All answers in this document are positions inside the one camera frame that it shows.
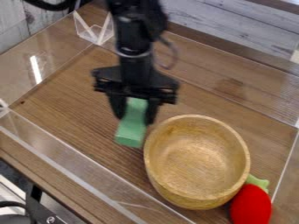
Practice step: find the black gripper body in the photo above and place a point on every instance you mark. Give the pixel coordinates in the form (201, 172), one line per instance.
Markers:
(133, 78)

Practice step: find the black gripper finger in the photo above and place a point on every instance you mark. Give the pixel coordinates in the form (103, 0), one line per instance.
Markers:
(117, 103)
(151, 112)

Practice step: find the green foam block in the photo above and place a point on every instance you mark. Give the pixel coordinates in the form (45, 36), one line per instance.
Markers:
(131, 128)

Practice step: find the brown wooden bowl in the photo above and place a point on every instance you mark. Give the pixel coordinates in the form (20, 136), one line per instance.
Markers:
(196, 161)

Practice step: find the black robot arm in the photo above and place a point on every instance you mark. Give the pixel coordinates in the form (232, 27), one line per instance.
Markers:
(140, 23)

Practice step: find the red plush strawberry toy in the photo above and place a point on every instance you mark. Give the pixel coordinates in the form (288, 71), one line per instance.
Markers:
(251, 206)

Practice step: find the clear acrylic corner bracket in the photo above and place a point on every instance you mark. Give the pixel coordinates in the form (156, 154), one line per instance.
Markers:
(95, 34)

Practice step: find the clear acrylic enclosure wall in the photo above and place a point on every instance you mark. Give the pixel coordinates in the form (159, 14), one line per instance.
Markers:
(88, 188)

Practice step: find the black table clamp bracket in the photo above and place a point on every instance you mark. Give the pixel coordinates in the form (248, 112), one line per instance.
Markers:
(36, 213)

